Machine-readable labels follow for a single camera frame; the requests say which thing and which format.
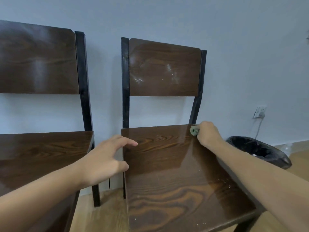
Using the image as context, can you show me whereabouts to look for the person's left hand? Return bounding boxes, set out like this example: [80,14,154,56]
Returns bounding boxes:
[77,135,139,189]

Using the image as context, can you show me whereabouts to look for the person's right hand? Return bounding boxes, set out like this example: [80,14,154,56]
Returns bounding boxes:
[196,121,225,148]

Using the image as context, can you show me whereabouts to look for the person's right forearm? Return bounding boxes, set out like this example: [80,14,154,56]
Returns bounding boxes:
[205,137,309,232]

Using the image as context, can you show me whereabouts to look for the person's left forearm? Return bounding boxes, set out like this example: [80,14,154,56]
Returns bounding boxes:
[0,164,88,232]

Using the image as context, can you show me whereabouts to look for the dark wooden chair white specks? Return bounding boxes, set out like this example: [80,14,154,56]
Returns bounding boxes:
[121,37,266,232]

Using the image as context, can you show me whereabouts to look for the black trash bin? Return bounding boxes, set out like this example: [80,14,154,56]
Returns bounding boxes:
[225,136,292,170]

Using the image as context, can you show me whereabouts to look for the white power cable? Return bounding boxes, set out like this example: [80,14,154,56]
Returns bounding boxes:
[252,113,265,144]

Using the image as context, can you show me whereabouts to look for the white wall socket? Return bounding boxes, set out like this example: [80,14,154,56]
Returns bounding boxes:
[253,105,267,119]

